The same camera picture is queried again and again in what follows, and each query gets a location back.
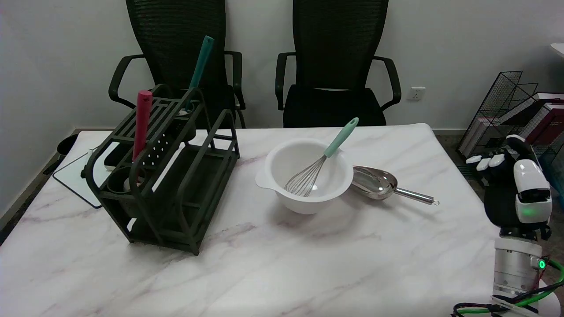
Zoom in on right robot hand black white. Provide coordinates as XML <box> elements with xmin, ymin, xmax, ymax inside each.
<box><xmin>466</xmin><ymin>134</ymin><xmax>553</xmax><ymax>241</ymax></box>

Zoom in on whisk with mint handle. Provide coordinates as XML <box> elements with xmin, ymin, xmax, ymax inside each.
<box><xmin>284</xmin><ymin>117</ymin><xmax>359</xmax><ymax>197</ymax></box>

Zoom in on maroon book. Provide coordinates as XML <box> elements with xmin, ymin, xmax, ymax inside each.
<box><xmin>522</xmin><ymin>99</ymin><xmax>564</xmax><ymax>147</ymax></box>

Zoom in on stainless steel scoop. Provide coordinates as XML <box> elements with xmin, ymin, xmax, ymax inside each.
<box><xmin>352</xmin><ymin>166</ymin><xmax>440</xmax><ymax>206</ymax></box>

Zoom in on white mixing bowl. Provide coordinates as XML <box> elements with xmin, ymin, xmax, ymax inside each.
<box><xmin>255</xmin><ymin>138</ymin><xmax>354</xmax><ymax>215</ymax></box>

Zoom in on black mesh office chair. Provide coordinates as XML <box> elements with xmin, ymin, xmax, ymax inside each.
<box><xmin>275</xmin><ymin>0</ymin><xmax>402</xmax><ymax>128</ymax></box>
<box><xmin>108</xmin><ymin>0</ymin><xmax>246</xmax><ymax>129</ymax></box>

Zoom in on dark green dish rack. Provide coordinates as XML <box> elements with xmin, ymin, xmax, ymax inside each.
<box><xmin>81</xmin><ymin>84</ymin><xmax>241</xmax><ymax>256</ymax></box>

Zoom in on white board with black edge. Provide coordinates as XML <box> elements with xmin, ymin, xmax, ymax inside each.
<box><xmin>53</xmin><ymin>141</ymin><xmax>116</xmax><ymax>209</ymax></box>

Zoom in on black waste bin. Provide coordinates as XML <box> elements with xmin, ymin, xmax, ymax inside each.
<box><xmin>56</xmin><ymin>134</ymin><xmax>80</xmax><ymax>156</ymax></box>

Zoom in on black wire mesh file rack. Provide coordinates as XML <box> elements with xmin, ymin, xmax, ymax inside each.
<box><xmin>457</xmin><ymin>70</ymin><xmax>564</xmax><ymax>194</ymax></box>

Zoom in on green robot cable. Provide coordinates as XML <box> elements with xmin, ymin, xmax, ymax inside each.
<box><xmin>456</xmin><ymin>259</ymin><xmax>564</xmax><ymax>315</ymax></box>

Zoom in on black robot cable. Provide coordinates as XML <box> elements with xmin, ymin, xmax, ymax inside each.
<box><xmin>452</xmin><ymin>282</ymin><xmax>564</xmax><ymax>317</ymax></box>

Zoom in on teal utensil handle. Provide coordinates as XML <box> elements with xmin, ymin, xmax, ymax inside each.
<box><xmin>185</xmin><ymin>36</ymin><xmax>215</xmax><ymax>111</ymax></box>

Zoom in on red utensil handle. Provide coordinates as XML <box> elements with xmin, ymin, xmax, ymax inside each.
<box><xmin>132</xmin><ymin>90</ymin><xmax>153</xmax><ymax>162</ymax></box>

